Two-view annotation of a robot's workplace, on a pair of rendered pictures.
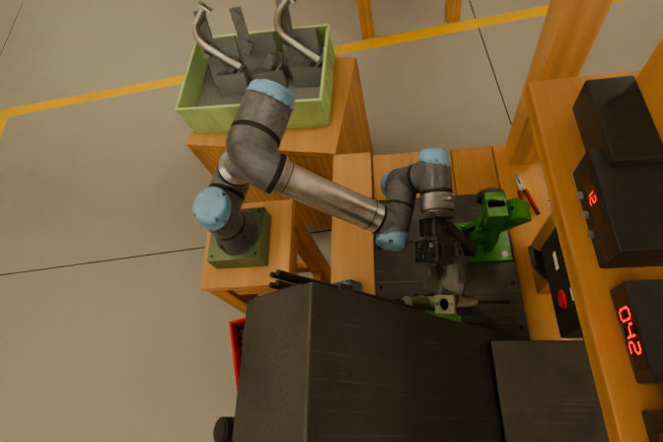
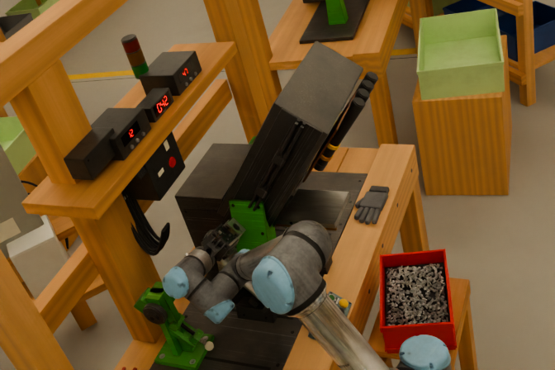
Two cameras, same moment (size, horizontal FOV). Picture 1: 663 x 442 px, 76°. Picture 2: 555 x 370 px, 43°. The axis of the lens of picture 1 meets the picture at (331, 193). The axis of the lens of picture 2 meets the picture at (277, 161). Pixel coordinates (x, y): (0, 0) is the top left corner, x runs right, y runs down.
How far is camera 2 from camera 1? 1.90 m
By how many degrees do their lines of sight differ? 86
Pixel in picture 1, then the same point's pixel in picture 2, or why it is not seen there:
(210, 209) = (421, 343)
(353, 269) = (311, 351)
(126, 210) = not seen: outside the picture
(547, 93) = (92, 199)
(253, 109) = (286, 244)
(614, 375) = (179, 102)
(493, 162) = not seen: outside the picture
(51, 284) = not seen: outside the picture
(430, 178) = (189, 262)
